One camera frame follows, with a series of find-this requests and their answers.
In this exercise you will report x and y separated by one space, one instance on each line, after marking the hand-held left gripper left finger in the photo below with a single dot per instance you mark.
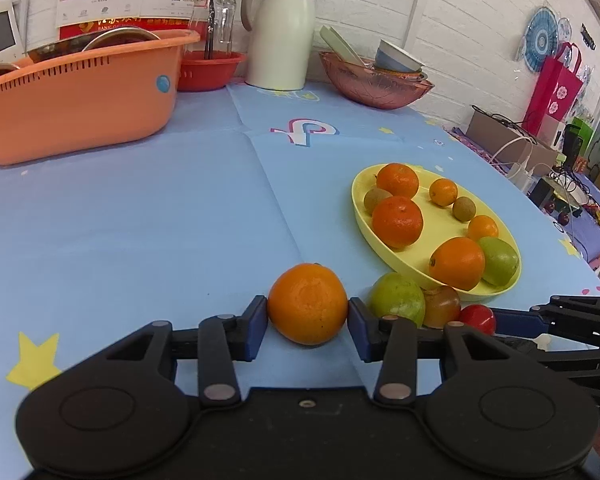
252 327

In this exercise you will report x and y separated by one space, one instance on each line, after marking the small orange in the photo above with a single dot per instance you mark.
442 191
482 227

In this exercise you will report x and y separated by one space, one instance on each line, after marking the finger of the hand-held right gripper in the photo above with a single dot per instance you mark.
590 370
520 322

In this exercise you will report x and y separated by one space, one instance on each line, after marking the red tomato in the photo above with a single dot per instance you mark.
477 319

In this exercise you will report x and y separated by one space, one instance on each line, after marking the white charger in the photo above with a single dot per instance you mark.
520 175

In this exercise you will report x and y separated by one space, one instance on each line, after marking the red plastic bowl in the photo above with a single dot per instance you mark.
205 72

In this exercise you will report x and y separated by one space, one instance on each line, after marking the brown kiwi fruit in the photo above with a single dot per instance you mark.
375 200
464 208

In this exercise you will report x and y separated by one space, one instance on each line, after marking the dark patterned plate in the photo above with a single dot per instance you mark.
55 50

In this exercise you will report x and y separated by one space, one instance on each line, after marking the yellow plastic plate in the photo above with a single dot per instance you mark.
440 222

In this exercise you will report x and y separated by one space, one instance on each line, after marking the white thermos jug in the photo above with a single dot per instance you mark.
280 35

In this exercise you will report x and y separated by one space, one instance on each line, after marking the dark orange mandarin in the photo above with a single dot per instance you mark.
397 180
397 222

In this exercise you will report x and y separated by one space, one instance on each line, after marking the clear glass jar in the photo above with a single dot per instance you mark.
225 20

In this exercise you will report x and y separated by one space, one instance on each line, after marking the clear drinking glass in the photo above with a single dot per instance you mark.
199 25

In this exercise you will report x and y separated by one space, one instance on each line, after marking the green round fruit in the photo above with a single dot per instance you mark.
502 260
397 297

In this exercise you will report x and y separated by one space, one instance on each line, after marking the cardboard box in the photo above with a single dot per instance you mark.
490 132

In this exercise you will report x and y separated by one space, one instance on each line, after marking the orange plastic basket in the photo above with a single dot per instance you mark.
80 105

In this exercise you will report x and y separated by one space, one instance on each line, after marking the blue and white bowl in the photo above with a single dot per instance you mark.
397 55

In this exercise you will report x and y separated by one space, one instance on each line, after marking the blue printed tablecloth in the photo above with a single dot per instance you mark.
155 210

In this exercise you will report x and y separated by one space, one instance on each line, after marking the large smooth orange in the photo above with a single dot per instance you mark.
456 262
307 304

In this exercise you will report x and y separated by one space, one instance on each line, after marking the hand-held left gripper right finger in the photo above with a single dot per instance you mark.
362 330

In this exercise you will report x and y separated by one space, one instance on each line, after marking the blue round fan decoration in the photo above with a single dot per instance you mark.
540 40

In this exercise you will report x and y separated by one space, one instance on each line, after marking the dark red-green tomato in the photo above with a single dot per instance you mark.
441 306

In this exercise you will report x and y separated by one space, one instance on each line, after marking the red gift bag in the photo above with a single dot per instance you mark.
555 90

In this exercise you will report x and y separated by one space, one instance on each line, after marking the round metal plate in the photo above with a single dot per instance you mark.
120 37

